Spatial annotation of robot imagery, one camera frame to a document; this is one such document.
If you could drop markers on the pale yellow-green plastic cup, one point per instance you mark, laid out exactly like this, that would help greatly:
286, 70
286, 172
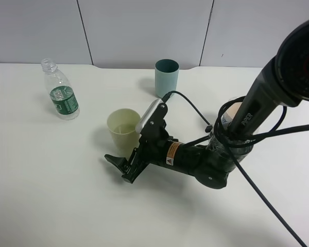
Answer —
121, 124

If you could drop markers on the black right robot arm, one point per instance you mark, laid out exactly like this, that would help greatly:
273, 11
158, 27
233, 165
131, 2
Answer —
283, 81

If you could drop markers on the clear bottle with green label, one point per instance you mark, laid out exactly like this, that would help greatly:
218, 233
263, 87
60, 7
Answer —
60, 90

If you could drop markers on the blue sleeved paper cup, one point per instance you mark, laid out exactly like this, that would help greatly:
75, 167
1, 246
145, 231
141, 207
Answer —
229, 114

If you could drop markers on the teal plastic cup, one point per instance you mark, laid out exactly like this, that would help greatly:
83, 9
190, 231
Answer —
166, 76

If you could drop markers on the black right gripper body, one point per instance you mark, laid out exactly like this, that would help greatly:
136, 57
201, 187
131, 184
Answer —
159, 151

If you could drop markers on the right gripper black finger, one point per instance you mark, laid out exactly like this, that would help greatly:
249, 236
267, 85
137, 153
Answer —
118, 162

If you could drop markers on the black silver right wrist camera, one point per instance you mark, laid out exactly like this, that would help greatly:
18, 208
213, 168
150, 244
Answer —
152, 122

